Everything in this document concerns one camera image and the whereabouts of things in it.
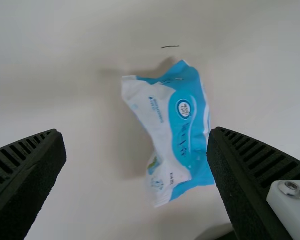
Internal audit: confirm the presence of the blue white wet wipes pack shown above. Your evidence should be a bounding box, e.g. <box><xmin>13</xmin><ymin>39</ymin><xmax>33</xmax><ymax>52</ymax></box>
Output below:
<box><xmin>121</xmin><ymin>59</ymin><xmax>217</xmax><ymax>209</ymax></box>

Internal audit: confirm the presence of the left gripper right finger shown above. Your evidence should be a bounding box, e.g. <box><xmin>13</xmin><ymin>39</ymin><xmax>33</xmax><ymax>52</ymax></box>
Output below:
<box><xmin>206</xmin><ymin>126</ymin><xmax>300</xmax><ymax>240</ymax></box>

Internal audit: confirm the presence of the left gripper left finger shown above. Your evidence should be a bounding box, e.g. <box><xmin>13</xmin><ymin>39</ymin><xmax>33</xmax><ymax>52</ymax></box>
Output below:
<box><xmin>0</xmin><ymin>128</ymin><xmax>68</xmax><ymax>240</ymax></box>

